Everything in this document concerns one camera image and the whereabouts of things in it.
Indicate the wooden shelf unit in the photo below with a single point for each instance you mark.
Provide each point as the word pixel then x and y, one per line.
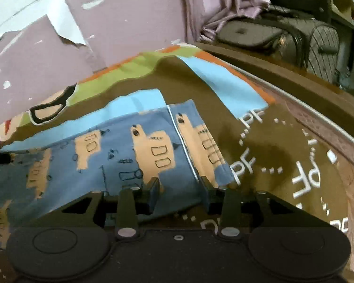
pixel 339 6

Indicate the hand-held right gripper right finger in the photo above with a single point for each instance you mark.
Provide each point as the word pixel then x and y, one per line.
pixel 207 196

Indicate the colourful printed blanket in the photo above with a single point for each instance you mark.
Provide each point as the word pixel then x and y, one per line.
pixel 191 90

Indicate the blue printed pants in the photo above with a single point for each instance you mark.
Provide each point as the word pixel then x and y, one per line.
pixel 121 159

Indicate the wooden bed frame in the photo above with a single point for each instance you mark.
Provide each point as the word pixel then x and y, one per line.
pixel 283 76

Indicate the checked travel bag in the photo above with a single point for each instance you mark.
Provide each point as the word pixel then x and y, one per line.
pixel 321 50

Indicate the lilac satin curtain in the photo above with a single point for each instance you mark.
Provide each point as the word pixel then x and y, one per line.
pixel 218 0

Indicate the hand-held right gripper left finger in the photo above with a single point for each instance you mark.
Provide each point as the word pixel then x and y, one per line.
pixel 153 194

